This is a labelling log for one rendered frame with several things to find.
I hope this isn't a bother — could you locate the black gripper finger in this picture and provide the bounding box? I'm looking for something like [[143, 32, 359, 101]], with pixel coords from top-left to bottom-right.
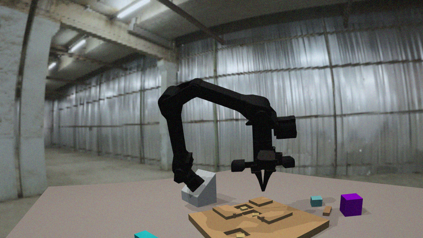
[[263, 169, 276, 191], [251, 170, 263, 191]]

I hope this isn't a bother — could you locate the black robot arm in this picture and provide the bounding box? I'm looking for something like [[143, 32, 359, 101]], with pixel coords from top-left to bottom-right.
[[158, 78, 297, 192]]

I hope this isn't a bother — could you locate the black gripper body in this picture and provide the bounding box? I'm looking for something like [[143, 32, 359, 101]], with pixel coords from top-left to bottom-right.
[[231, 140, 295, 172]]

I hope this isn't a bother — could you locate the purple cube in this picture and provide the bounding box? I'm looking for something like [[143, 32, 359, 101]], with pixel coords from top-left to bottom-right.
[[340, 193, 363, 217]]

